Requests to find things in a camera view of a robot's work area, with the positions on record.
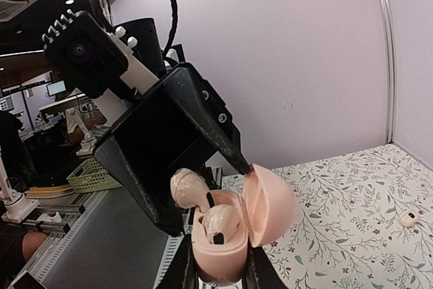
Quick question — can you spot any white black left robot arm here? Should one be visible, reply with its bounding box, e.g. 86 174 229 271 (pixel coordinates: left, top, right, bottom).
94 18 250 237

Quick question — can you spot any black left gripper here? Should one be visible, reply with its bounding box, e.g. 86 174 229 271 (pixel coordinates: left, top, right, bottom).
93 62 251 237

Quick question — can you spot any pink earbuds charging case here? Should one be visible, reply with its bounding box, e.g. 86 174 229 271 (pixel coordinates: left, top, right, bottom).
191 164 296 286

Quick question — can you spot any green perforated plastic basket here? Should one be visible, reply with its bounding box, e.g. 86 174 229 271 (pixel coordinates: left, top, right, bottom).
66 158 122 193

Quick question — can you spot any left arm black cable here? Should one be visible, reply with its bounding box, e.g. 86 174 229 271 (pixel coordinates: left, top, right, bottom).
87 0 179 53

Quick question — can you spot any white earbuds charging case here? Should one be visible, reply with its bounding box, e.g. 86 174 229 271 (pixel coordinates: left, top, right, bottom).
398 209 419 227

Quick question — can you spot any pink earbud with black tip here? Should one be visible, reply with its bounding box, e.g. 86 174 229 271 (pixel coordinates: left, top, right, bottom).
170 168 214 213

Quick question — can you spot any floral patterned table mat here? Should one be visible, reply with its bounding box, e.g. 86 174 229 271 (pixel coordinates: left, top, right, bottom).
221 143 433 289

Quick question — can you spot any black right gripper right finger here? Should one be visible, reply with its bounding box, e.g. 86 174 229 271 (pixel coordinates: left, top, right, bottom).
244 244 287 289

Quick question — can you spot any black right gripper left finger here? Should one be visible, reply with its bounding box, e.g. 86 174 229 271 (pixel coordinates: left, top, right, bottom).
155 234 196 288

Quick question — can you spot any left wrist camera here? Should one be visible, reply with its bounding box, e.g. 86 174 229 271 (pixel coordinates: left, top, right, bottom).
41 9 160 99

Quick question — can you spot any aluminium front rail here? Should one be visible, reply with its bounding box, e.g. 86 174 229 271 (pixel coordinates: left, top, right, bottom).
24 188 183 288

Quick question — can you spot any left aluminium corner post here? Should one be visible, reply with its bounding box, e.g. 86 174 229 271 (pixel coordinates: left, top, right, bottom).
378 0 397 143

